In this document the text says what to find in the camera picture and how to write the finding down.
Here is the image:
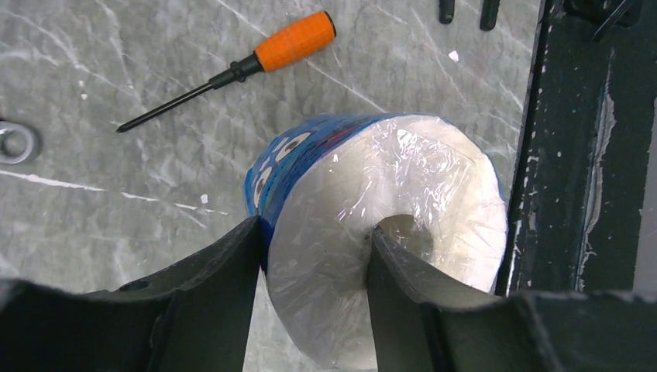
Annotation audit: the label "red adjustable wrench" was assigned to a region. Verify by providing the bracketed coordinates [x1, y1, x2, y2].
[1, 119, 42, 165]

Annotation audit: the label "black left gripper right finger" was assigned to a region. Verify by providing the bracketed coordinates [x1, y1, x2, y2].
[366, 228, 656, 371]

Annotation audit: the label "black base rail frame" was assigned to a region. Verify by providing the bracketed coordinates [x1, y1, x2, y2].
[495, 1, 656, 295]

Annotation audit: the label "blue roll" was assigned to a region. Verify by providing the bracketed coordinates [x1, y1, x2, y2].
[244, 113, 507, 370]

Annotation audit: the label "orange black pliers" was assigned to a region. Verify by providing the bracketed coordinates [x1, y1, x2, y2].
[438, 0, 501, 32]

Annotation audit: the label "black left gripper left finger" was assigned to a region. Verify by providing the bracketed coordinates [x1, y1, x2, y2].
[1, 217, 262, 371]

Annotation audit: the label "black orange screwdriver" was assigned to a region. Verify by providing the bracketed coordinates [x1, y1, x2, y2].
[116, 11, 337, 133]

